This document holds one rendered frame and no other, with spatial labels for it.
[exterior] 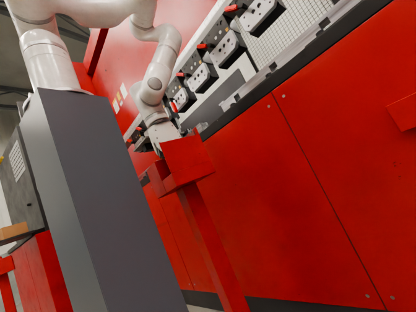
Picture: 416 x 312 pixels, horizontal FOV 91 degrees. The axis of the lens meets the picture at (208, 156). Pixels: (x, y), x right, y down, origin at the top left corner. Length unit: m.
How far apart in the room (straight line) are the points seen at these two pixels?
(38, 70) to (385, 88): 0.91
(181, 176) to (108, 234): 0.26
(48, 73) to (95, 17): 0.33
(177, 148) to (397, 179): 0.60
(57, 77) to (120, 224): 0.45
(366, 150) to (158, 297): 0.65
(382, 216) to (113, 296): 0.69
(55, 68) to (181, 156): 0.44
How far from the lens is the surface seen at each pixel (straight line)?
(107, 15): 1.00
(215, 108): 1.77
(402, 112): 0.66
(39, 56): 0.80
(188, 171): 0.67
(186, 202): 0.74
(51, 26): 0.97
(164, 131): 0.73
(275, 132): 0.76
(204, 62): 1.13
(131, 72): 1.72
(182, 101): 1.22
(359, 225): 0.76
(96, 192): 0.57
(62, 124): 0.62
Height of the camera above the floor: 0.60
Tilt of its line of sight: 9 degrees up
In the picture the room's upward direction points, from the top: 24 degrees counter-clockwise
